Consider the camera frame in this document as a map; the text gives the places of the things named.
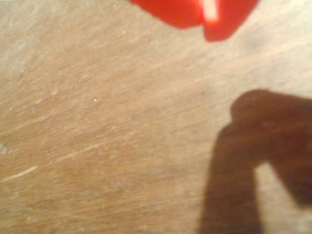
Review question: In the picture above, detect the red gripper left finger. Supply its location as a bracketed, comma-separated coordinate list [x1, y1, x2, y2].
[129, 0, 203, 29]

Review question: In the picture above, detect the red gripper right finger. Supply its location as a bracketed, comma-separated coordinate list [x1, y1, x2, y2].
[201, 0, 259, 42]

